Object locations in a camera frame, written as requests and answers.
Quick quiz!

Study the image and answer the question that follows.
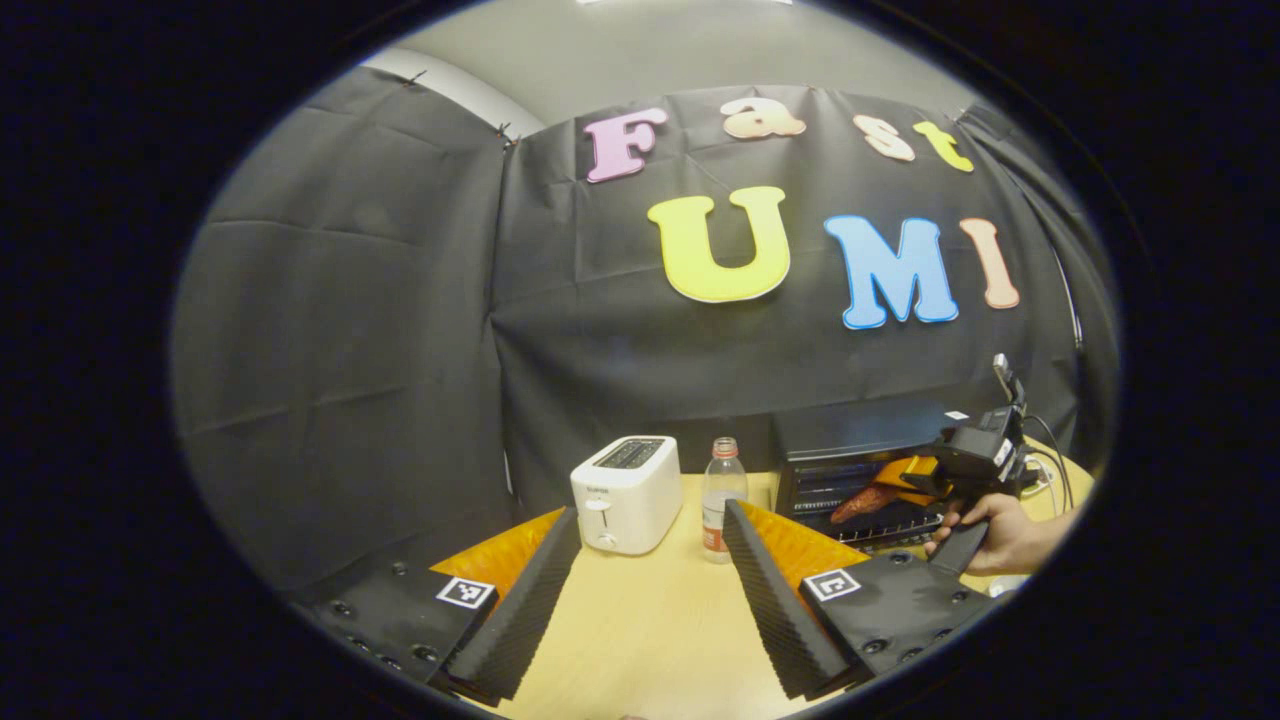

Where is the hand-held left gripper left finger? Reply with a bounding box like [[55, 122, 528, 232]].
[[300, 505, 584, 702]]

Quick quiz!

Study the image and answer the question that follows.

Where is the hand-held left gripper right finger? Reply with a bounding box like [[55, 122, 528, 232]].
[[721, 498, 1002, 702]]

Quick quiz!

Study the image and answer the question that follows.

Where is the red roasted meat piece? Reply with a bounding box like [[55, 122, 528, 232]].
[[830, 485, 901, 525]]

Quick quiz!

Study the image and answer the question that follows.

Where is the black electric oven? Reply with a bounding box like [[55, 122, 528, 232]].
[[772, 400, 1001, 553]]

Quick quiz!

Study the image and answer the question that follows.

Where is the clear plastic bottle red label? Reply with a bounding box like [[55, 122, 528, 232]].
[[702, 437, 749, 564]]

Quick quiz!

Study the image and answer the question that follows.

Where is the white toaster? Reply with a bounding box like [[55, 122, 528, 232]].
[[570, 435, 684, 556]]

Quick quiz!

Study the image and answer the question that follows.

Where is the black backdrop cloth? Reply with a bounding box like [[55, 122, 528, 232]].
[[170, 65, 1121, 601]]

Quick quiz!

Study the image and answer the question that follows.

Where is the black cable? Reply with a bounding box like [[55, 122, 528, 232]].
[[1020, 413, 1077, 513]]

